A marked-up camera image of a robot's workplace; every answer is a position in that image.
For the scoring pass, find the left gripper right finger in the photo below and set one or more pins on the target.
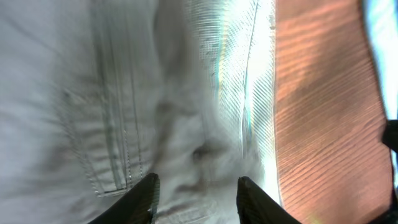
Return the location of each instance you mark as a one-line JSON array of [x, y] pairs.
[[256, 207]]

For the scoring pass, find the light blue garment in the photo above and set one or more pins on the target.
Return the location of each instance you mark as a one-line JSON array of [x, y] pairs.
[[380, 20]]

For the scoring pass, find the grey shorts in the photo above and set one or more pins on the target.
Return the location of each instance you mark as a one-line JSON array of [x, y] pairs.
[[95, 95]]

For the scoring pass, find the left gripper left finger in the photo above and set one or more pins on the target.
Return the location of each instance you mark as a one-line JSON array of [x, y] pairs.
[[137, 206]]

